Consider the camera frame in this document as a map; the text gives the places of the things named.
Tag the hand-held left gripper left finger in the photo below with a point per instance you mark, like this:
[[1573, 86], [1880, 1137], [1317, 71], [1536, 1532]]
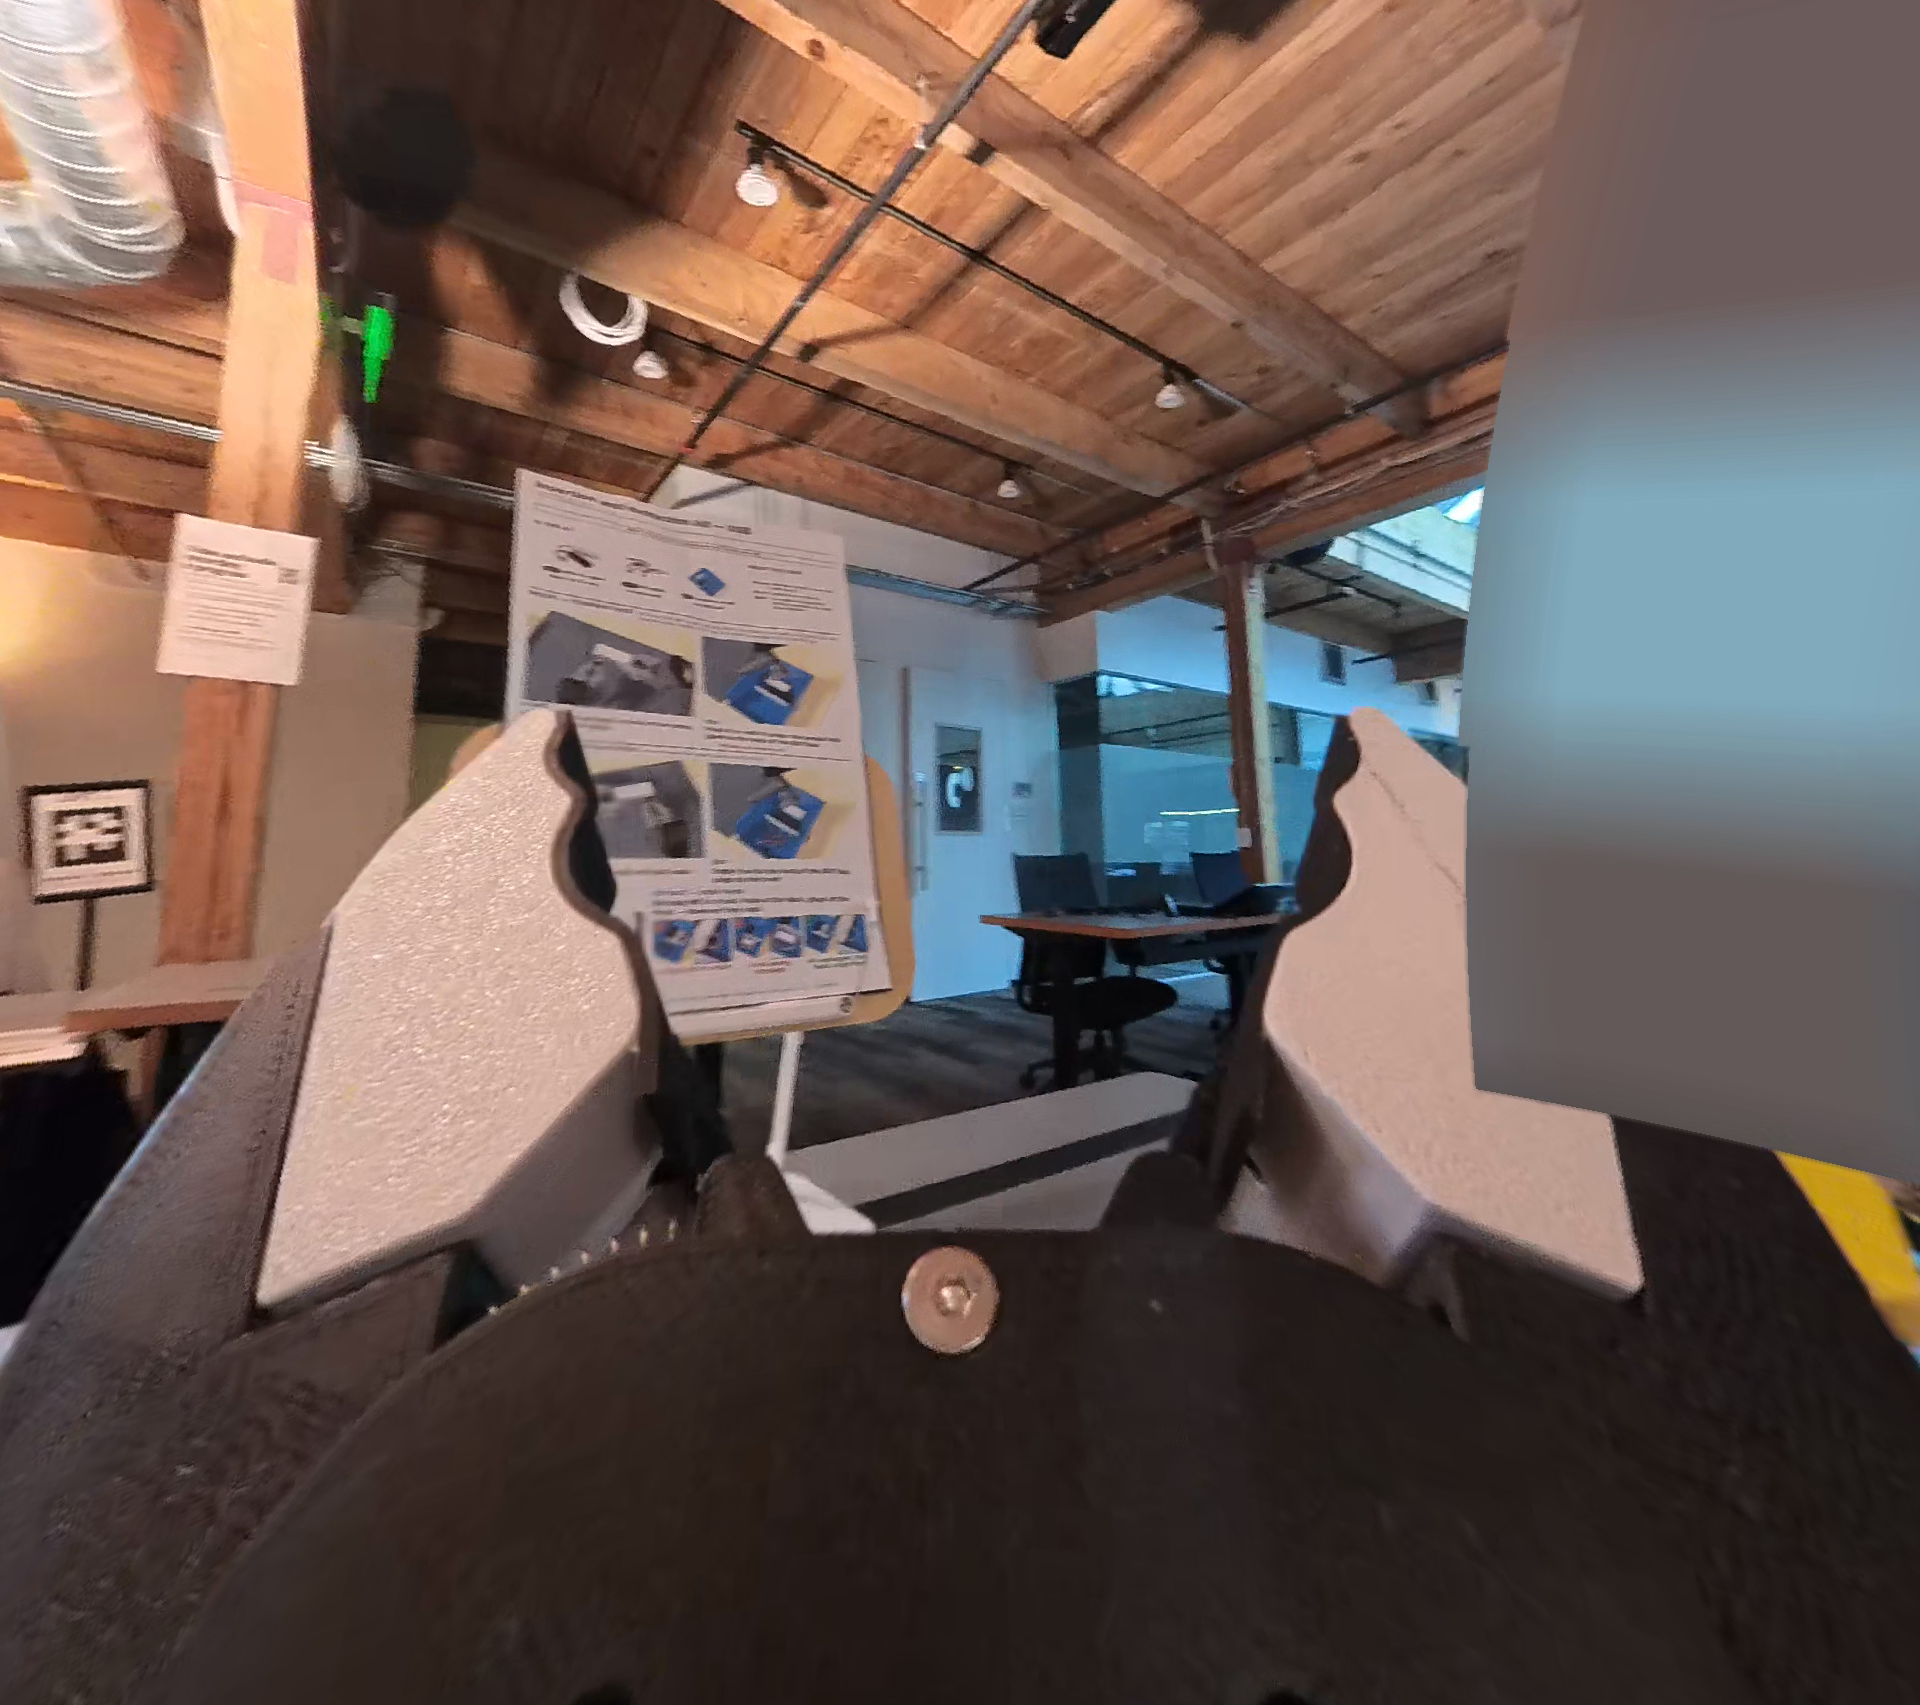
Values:
[[450, 985]]

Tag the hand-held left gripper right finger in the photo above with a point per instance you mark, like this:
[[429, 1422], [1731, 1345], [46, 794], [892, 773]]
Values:
[[1381, 1016]]

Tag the black office chair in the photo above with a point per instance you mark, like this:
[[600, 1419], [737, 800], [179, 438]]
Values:
[[1219, 877], [1102, 1002]]

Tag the wooden office table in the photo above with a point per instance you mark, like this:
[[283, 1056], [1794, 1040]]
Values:
[[1124, 925]]

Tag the wooden desk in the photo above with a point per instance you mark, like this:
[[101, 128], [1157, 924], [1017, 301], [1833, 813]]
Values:
[[164, 994]]

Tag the framed black-white marker tag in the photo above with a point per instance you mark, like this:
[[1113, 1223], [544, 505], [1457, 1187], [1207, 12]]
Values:
[[91, 840]]

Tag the white door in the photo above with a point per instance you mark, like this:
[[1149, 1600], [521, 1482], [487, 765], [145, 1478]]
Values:
[[991, 903]]

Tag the white paper notice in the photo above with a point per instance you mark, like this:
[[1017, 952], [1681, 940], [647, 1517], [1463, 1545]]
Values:
[[237, 602]]

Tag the instruction poster on stand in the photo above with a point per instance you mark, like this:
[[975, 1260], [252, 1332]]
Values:
[[750, 625]]

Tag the yellow box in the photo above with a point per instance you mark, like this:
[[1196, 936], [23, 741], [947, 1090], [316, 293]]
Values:
[[1861, 1239]]

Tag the green exit sign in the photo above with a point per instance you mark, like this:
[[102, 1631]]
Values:
[[371, 348]]

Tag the silver air duct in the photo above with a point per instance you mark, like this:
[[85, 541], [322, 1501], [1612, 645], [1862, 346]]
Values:
[[75, 54]]

